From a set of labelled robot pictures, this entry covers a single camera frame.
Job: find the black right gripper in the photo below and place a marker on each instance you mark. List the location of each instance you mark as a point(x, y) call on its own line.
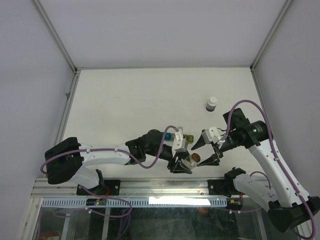
point(212, 160)

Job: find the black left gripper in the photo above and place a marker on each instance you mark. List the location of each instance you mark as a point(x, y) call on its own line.
point(177, 167)

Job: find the clear glass pill bottle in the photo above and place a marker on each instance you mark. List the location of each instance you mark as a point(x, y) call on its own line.
point(189, 163)

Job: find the weekly pill organizer strip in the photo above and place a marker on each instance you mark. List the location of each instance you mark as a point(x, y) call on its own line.
point(171, 137)

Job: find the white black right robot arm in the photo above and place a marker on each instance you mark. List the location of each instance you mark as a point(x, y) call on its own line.
point(287, 204)

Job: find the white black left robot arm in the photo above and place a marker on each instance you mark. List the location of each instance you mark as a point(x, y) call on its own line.
point(69, 160)

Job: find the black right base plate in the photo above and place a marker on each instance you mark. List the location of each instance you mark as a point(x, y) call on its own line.
point(227, 187)

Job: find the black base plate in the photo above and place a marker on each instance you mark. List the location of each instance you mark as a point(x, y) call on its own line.
point(110, 187)
point(227, 187)

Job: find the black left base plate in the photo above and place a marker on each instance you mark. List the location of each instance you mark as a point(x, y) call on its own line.
point(110, 187)

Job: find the grey slotted cable duct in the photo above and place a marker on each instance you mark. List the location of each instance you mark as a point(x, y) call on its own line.
point(144, 202)

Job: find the aluminium mounting rail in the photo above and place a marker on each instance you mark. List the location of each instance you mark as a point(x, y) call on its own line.
point(136, 188)

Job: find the aluminium frame post right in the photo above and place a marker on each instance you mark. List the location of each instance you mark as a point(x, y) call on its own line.
point(272, 31)

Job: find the aluminium frame post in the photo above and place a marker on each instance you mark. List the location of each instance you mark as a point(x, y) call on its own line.
point(54, 34)
point(272, 31)

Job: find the aluminium frame post left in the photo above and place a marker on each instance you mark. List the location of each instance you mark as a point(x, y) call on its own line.
point(54, 34)

